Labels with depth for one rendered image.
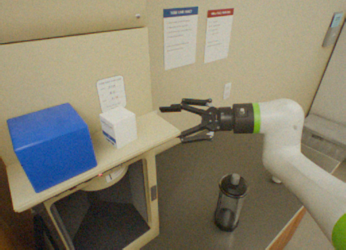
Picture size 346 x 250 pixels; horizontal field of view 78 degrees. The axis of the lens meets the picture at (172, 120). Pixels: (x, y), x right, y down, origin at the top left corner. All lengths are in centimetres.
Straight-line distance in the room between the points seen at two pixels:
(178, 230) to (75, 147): 69
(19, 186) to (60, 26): 27
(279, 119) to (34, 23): 58
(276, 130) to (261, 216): 52
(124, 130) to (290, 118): 44
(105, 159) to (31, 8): 27
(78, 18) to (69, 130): 19
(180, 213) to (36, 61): 82
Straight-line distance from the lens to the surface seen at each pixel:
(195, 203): 106
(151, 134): 47
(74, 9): 43
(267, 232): 105
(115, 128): 41
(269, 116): 65
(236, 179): 81
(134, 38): 47
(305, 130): 311
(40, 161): 37
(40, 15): 42
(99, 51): 45
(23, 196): 42
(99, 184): 63
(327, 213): 49
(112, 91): 48
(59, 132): 36
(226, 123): 64
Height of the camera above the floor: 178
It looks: 32 degrees down
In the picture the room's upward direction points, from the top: straight up
